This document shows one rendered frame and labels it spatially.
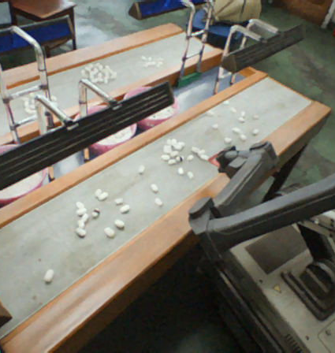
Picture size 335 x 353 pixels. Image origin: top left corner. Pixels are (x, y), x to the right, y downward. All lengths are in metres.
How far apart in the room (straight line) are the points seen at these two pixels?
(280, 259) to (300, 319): 0.25
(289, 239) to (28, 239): 1.11
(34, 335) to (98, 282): 0.20
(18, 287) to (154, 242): 0.41
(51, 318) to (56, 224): 0.31
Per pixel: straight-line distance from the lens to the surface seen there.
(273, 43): 1.62
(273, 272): 1.48
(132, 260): 1.02
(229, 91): 1.81
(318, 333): 1.46
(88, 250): 1.07
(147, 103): 1.03
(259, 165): 0.97
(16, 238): 1.13
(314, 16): 5.78
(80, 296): 0.98
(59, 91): 1.69
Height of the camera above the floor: 1.67
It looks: 47 degrees down
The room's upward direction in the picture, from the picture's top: 11 degrees clockwise
